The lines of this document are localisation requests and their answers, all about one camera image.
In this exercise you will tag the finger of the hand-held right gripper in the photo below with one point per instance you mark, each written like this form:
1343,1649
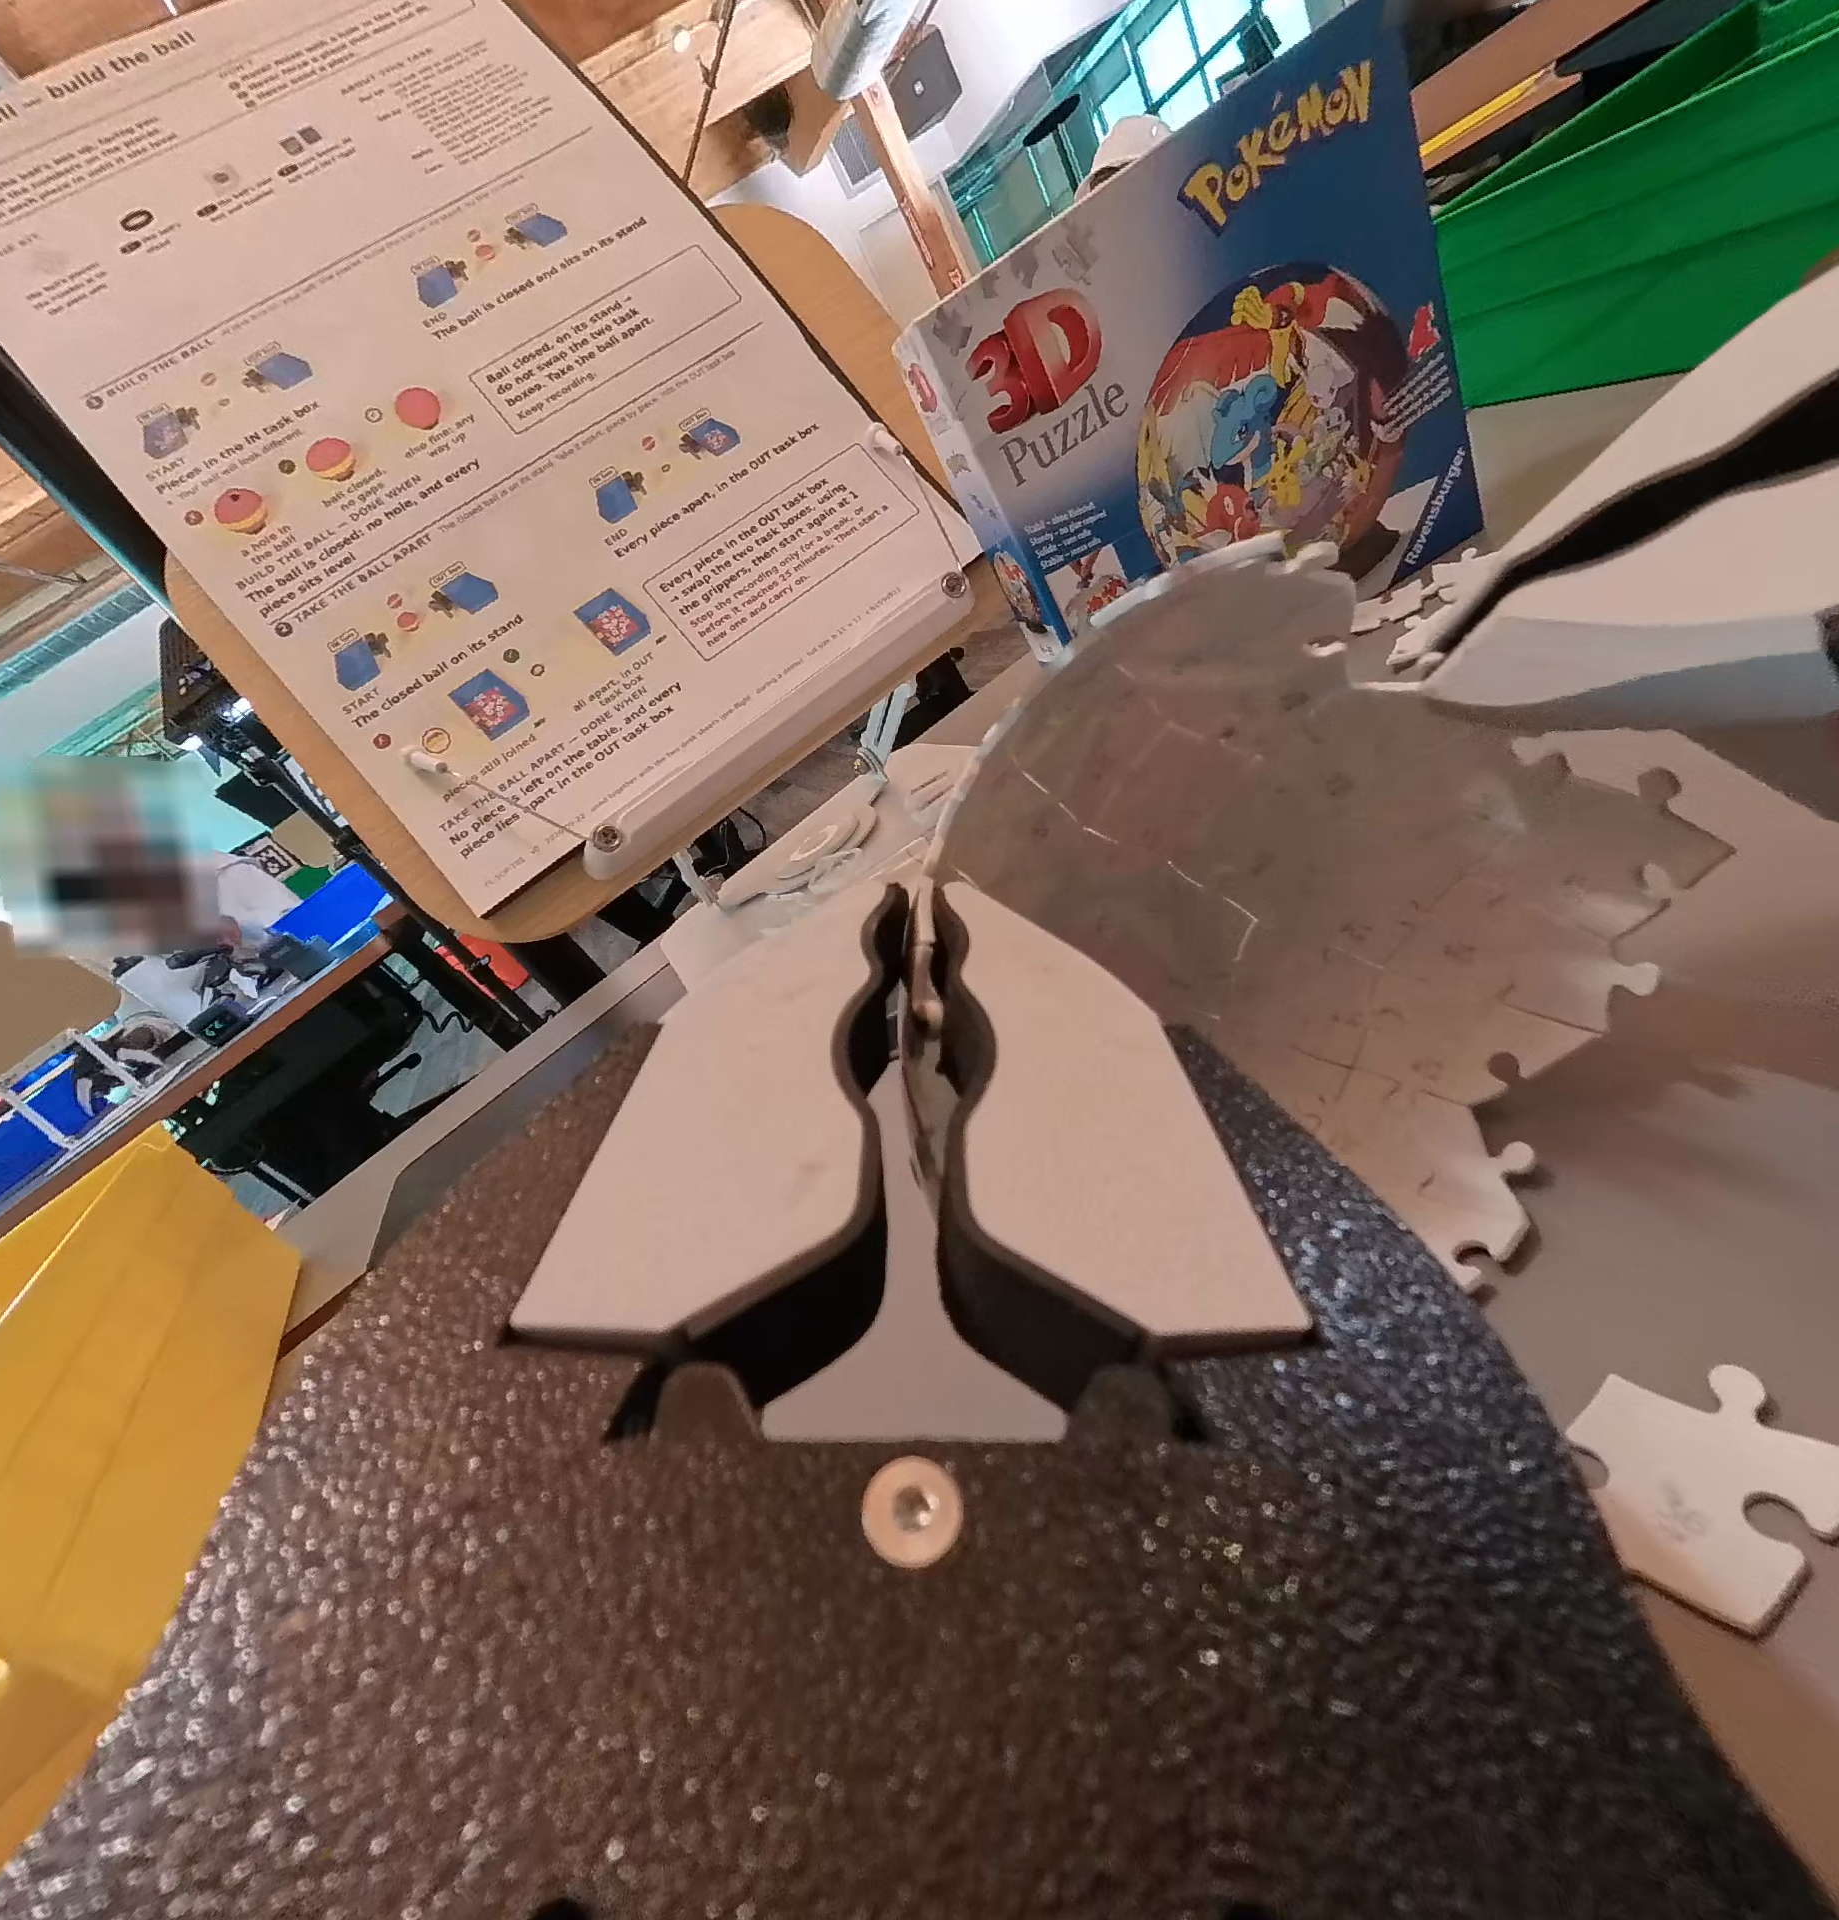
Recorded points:
1761,404
1641,652

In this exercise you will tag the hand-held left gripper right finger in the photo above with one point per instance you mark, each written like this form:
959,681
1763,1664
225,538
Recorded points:
1115,1185

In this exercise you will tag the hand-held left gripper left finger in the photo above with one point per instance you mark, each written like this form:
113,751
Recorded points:
725,1185

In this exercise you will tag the puzzle pieces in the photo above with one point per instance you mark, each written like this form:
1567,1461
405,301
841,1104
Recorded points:
1415,608

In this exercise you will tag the partly built puzzle ball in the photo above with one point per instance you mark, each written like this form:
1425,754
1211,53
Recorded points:
1235,840

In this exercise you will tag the blue puzzle box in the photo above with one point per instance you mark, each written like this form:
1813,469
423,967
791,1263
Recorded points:
1055,495

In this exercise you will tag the green plastic bin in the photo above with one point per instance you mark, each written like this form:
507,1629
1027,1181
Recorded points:
1641,224

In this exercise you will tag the white stand base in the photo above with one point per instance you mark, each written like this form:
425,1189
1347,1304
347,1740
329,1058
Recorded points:
801,900

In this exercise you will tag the blue plastic bin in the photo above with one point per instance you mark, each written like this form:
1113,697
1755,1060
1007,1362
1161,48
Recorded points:
19,1141
327,900

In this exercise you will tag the long wooden workbench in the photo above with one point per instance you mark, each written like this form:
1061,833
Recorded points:
259,1005

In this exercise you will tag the yellow plastic bin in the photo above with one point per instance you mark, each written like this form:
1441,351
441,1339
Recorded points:
109,1425

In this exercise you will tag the single white jigsaw piece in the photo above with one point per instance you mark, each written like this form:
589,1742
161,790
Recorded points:
1701,1500

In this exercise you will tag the printed instruction sheet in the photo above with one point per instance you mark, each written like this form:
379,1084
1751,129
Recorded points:
409,450

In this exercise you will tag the silver ventilation duct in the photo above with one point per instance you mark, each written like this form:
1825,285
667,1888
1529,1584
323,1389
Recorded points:
879,23

